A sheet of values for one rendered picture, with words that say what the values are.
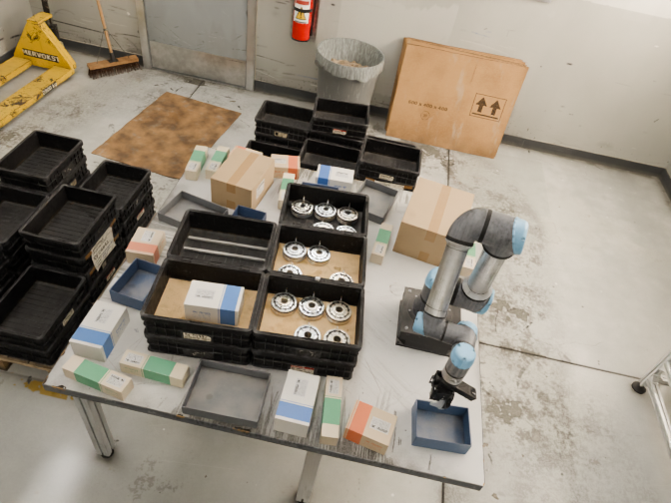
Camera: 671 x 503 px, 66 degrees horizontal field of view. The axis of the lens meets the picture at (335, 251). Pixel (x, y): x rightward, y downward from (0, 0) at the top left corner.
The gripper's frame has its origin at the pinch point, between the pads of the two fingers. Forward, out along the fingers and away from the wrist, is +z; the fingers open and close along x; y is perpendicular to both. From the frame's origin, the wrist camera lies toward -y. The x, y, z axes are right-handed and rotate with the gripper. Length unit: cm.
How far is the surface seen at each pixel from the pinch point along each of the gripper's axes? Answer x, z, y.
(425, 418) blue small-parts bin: 3.6, 4.9, 4.7
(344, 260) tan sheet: -59, -8, 44
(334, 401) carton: 6.3, -0.7, 40.2
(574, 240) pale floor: -209, 76, -135
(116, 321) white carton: -9, -4, 126
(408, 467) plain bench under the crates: 23.0, 5.3, 10.9
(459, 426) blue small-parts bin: 4.4, 4.9, -8.3
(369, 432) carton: 16.5, -2.2, 26.6
